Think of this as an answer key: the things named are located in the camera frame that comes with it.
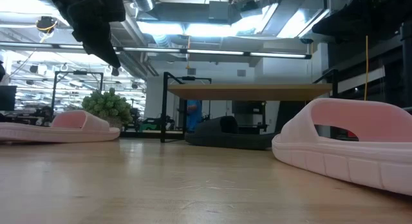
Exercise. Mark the person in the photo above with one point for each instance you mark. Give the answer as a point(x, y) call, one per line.
point(194, 116)

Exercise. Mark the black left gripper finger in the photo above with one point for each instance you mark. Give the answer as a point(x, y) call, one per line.
point(106, 55)
point(88, 21)

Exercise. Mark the black background frame rig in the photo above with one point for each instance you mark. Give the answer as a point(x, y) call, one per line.
point(77, 72)

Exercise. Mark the black monitor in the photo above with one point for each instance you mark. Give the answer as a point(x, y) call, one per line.
point(7, 98)

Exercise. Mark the pink foam slide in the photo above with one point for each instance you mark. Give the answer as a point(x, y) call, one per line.
point(32, 134)
point(338, 159)

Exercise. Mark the long ceiling light bar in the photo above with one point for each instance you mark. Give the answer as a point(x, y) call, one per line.
point(209, 52)

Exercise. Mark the black table edge rail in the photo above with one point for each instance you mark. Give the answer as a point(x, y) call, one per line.
point(145, 134)

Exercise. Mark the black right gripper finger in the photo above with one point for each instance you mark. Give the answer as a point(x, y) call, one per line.
point(341, 27)

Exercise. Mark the silver round ventilation duct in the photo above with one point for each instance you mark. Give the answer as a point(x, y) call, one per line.
point(145, 0)

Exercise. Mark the black equipment cart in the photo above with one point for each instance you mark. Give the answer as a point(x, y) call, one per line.
point(248, 108)

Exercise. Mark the wooden shelf with black legs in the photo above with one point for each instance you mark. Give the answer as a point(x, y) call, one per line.
point(251, 92)

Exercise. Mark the black foam slide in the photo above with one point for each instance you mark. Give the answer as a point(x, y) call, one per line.
point(225, 138)

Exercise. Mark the green succulent in patterned pot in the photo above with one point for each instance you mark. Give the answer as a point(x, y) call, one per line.
point(106, 105)

